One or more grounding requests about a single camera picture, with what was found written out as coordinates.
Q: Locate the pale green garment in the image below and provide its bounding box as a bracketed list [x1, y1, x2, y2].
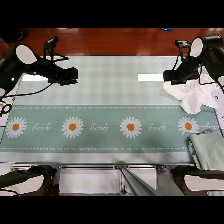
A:
[185, 130, 224, 171]

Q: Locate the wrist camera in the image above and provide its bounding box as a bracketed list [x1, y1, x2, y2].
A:
[43, 36, 70, 63]
[174, 39, 192, 58]

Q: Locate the silver frame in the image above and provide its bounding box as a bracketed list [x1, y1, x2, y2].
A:
[0, 161, 224, 197]

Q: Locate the white T-shirt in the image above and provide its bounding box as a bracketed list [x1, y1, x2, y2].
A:
[162, 74, 224, 115]

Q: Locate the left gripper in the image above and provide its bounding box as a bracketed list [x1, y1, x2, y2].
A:
[47, 65, 80, 87]

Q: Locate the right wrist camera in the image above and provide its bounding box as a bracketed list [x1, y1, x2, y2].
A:
[174, 39, 192, 58]

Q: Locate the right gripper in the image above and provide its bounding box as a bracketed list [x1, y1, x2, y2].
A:
[162, 56, 202, 85]

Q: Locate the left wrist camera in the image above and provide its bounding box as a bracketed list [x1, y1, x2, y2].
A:
[43, 36, 70, 63]

